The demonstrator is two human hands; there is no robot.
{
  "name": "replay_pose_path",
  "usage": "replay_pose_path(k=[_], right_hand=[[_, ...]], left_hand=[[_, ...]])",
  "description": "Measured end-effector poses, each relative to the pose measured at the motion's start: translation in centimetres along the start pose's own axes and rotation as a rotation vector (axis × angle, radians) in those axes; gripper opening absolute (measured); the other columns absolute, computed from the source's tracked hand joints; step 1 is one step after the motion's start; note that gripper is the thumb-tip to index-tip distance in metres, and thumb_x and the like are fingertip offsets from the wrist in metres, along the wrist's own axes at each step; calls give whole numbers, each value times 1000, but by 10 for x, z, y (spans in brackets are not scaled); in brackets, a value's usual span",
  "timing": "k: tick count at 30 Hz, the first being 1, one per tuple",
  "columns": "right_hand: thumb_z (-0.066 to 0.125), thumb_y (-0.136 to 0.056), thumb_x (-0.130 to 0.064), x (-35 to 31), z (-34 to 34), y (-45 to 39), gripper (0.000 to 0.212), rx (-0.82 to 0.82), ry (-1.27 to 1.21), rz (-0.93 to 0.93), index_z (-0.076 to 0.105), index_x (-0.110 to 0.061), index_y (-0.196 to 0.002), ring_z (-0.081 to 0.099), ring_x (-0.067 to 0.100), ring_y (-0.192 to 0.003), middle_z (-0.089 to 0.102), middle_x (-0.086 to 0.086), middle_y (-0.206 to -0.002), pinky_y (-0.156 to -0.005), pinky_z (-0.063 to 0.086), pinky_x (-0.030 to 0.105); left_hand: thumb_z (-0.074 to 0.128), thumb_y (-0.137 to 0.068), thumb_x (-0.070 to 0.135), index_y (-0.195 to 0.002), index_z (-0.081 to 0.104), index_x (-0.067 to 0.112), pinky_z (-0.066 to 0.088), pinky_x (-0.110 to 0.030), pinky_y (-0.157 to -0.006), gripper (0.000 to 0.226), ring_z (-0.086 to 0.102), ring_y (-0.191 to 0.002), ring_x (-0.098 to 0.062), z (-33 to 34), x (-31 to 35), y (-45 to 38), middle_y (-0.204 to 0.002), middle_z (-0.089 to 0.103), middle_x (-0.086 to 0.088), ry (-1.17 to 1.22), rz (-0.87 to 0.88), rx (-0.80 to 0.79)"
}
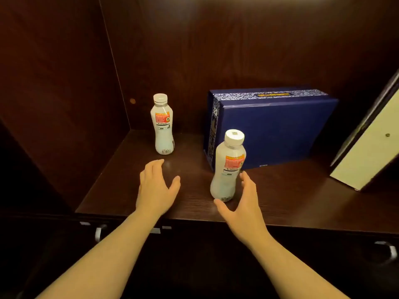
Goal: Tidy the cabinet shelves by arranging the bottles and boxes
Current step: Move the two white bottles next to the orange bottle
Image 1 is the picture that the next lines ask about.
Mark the person's left hand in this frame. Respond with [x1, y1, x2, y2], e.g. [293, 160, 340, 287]
[135, 158, 181, 219]

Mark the person's right hand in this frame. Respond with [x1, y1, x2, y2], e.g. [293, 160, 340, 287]
[213, 170, 271, 248]

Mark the white drink bottle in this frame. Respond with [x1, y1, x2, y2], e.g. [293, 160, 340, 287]
[210, 129, 247, 203]
[150, 93, 175, 155]

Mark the blue patterned gift box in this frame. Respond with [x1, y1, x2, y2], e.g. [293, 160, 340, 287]
[203, 88, 340, 172]

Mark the white and blue tea box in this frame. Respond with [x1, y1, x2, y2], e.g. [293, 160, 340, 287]
[329, 69, 399, 191]

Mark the dark wooden cabinet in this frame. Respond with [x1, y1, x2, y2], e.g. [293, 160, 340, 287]
[0, 0, 399, 299]

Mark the person's left forearm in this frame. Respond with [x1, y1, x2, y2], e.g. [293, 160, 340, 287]
[36, 211, 163, 299]

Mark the person's right forearm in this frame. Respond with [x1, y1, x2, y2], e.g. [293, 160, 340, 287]
[248, 230, 350, 299]

